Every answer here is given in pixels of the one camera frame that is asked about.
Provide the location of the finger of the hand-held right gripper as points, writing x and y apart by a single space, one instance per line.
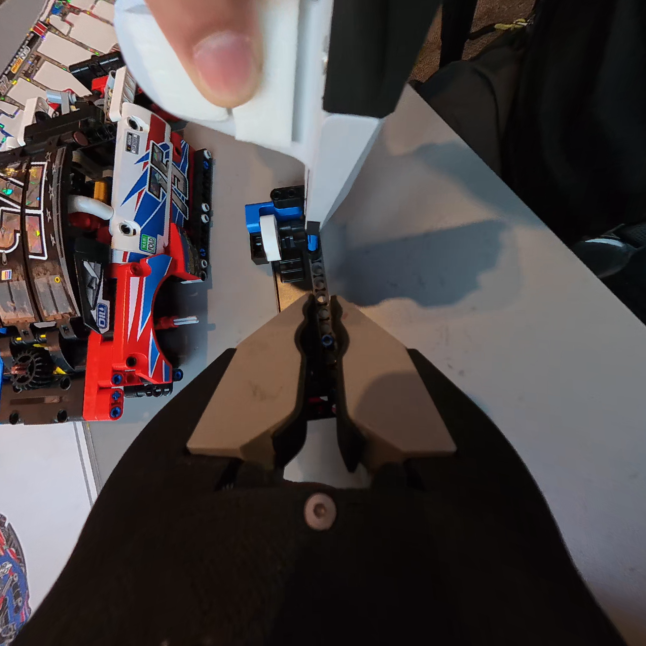
338 162

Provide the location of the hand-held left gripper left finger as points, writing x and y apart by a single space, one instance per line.
252 399

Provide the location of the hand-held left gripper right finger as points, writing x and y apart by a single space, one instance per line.
394 399

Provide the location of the small toy brick assembly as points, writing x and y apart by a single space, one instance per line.
283 237

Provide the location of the red black toy race car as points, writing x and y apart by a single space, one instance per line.
131 333

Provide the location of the grey desk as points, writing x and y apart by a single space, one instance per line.
485 333

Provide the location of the person's right hand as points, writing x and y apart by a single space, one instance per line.
217 50

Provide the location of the open instruction booklet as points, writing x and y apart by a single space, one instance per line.
40 474

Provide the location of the person's black clothing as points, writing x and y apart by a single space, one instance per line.
575 121

